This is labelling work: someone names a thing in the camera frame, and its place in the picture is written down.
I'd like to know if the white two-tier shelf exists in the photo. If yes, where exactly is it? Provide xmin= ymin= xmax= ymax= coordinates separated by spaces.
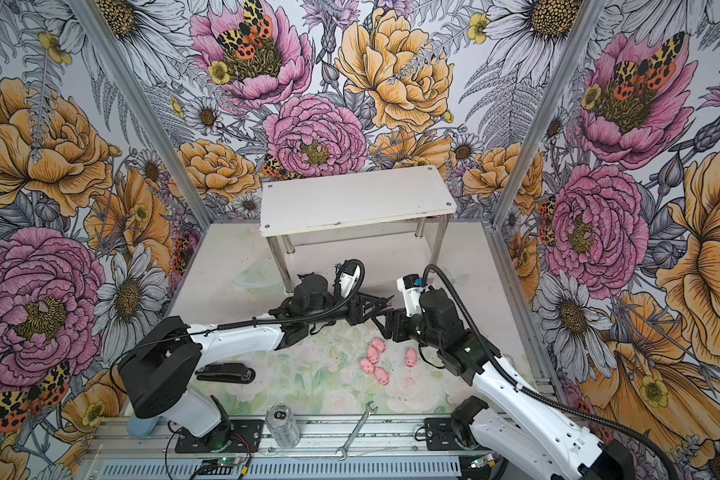
xmin=259 ymin=166 xmax=456 ymax=293

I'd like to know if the blue grey sponge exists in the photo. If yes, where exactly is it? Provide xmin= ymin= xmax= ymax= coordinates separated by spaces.
xmin=126 ymin=416 xmax=160 ymax=438

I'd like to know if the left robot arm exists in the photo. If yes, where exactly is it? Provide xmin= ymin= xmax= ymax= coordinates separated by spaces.
xmin=117 ymin=272 xmax=390 ymax=438

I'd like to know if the silver wrench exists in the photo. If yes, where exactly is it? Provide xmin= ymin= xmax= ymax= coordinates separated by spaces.
xmin=336 ymin=401 xmax=378 ymax=461

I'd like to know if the silver drink can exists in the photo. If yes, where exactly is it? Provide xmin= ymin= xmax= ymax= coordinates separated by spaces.
xmin=265 ymin=403 xmax=301 ymax=449

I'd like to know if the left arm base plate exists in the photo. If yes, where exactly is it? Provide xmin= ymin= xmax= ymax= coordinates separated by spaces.
xmin=175 ymin=419 xmax=264 ymax=454

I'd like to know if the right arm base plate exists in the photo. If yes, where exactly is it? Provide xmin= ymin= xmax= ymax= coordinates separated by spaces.
xmin=423 ymin=417 xmax=466 ymax=451

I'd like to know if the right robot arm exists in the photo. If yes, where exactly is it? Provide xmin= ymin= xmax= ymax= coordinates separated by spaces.
xmin=379 ymin=275 xmax=636 ymax=479

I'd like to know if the green circuit board left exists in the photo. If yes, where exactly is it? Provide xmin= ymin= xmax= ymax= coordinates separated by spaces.
xmin=200 ymin=457 xmax=248 ymax=476

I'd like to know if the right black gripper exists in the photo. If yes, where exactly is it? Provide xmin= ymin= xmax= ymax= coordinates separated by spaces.
xmin=371 ymin=309 xmax=444 ymax=350

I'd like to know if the green circuit board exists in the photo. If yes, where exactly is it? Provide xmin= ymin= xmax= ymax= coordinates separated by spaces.
xmin=469 ymin=453 xmax=497 ymax=469
xmin=200 ymin=457 xmax=248 ymax=476

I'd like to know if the green circuit board right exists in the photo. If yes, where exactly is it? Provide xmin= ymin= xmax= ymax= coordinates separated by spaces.
xmin=469 ymin=453 xmax=497 ymax=469

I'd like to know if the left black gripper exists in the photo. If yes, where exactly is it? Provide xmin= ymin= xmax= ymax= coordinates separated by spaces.
xmin=309 ymin=288 xmax=387 ymax=326

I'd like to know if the pink pig toy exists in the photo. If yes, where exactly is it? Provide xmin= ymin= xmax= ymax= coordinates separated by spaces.
xmin=359 ymin=358 xmax=376 ymax=375
xmin=373 ymin=367 xmax=390 ymax=386
xmin=366 ymin=338 xmax=386 ymax=365
xmin=404 ymin=349 xmax=418 ymax=368

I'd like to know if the aluminium front rail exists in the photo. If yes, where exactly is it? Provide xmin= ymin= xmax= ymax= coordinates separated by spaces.
xmin=83 ymin=413 xmax=601 ymax=460

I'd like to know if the black corrugated cable right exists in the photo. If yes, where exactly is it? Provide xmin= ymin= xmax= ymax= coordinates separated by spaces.
xmin=422 ymin=263 xmax=679 ymax=480

